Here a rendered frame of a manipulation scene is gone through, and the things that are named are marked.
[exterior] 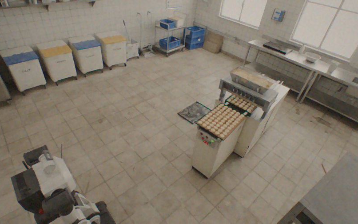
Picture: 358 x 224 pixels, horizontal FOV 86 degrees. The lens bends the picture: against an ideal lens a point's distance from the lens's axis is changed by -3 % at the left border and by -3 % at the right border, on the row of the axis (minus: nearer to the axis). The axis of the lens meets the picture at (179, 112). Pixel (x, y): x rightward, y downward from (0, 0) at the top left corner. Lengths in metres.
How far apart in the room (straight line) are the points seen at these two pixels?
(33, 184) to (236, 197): 2.35
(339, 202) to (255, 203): 2.10
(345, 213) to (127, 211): 2.26
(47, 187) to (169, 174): 1.88
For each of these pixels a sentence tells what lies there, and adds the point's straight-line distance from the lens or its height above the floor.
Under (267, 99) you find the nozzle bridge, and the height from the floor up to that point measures 1.18.
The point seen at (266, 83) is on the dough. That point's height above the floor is 1.30.
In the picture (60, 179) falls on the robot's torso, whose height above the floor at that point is 1.37.
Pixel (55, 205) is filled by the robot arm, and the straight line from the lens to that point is 1.38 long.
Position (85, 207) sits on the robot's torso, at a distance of 1.88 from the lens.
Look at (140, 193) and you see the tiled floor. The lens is 2.85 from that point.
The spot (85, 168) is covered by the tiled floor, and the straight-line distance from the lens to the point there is 3.20.
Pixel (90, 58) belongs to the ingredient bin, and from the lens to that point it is 5.04.
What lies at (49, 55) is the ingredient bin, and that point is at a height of 0.71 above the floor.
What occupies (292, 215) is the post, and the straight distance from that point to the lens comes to 1.00.
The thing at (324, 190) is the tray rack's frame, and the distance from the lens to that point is 1.03.
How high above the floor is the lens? 2.50
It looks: 39 degrees down
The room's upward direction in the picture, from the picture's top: 7 degrees clockwise
